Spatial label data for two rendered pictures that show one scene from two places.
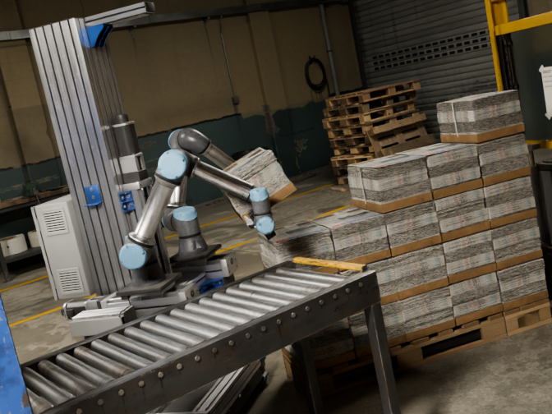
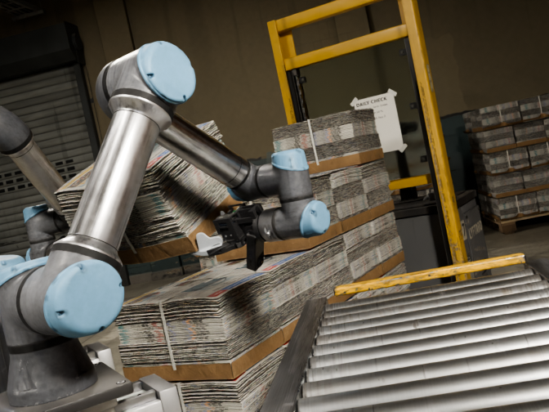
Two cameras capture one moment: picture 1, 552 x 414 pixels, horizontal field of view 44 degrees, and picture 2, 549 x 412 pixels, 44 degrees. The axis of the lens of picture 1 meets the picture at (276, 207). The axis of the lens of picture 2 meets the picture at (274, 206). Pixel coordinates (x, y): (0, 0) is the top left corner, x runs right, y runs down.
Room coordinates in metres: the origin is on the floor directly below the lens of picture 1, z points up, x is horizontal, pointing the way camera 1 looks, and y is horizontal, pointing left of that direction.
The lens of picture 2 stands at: (1.86, 1.17, 1.12)
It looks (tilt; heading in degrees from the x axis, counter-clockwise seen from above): 3 degrees down; 314
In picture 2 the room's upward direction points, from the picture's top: 12 degrees counter-clockwise
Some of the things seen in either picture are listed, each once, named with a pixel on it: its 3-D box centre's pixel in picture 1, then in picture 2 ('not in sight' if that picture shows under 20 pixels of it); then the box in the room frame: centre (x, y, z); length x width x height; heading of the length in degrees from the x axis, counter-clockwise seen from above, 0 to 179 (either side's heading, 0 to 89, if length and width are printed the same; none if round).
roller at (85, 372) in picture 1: (85, 373); not in sight; (2.12, 0.71, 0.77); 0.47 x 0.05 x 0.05; 35
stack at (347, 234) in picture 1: (382, 284); (287, 372); (3.56, -0.48, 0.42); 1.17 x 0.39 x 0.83; 105
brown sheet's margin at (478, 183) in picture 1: (440, 186); (314, 226); (3.67, -0.89, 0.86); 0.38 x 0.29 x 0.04; 14
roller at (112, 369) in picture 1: (104, 365); not in sight; (2.16, 0.65, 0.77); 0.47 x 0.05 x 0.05; 35
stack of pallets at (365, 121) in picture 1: (376, 132); not in sight; (10.28, -1.70, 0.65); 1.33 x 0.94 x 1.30; 129
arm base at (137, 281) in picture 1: (146, 271); (47, 362); (3.01, 0.62, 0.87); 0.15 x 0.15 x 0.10
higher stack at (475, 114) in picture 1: (493, 211); (352, 262); (3.74, -1.18, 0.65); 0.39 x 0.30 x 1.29; 15
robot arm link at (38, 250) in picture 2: not in sight; (45, 255); (3.81, 0.18, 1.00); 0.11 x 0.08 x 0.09; 7
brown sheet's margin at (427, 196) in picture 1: (390, 199); (278, 241); (3.59, -0.60, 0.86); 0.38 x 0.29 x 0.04; 16
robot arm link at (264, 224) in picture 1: (264, 223); (301, 219); (2.87, 0.06, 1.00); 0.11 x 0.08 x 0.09; 7
